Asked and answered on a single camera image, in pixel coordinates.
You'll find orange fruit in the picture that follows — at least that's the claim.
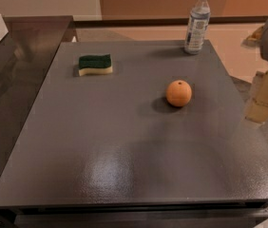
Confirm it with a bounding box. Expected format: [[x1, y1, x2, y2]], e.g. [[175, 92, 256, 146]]
[[165, 80, 192, 107]]

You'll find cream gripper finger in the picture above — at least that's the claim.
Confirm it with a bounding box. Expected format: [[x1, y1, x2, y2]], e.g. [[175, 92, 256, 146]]
[[244, 70, 268, 124]]

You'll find clear plastic water bottle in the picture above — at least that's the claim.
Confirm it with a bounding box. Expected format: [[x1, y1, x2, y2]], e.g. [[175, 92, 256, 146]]
[[184, 0, 211, 54]]

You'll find dark side table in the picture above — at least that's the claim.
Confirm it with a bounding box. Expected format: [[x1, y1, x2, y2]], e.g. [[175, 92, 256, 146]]
[[0, 16, 77, 177]]

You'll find green and yellow sponge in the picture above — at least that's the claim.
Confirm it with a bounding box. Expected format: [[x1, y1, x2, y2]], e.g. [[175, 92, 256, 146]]
[[78, 54, 113, 76]]

